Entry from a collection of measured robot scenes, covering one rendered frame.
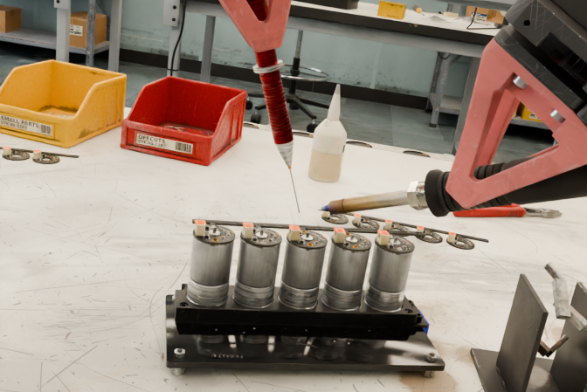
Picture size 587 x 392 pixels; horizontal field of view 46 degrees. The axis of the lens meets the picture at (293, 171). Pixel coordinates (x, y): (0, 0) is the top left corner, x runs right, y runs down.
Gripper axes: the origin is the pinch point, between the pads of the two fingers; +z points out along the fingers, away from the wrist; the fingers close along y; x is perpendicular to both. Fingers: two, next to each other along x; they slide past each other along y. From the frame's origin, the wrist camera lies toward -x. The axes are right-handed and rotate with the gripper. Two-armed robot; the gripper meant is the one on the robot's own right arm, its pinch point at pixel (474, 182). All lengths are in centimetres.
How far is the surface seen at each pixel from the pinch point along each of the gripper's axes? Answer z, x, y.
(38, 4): 252, -336, -284
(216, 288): 14.4, -6.0, 3.8
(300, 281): 12.1, -3.2, 0.3
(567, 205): 12.3, 4.1, -44.0
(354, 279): 10.7, -1.3, -2.0
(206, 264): 13.3, -7.2, 4.3
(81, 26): 222, -276, -267
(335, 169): 20.8, -13.9, -27.2
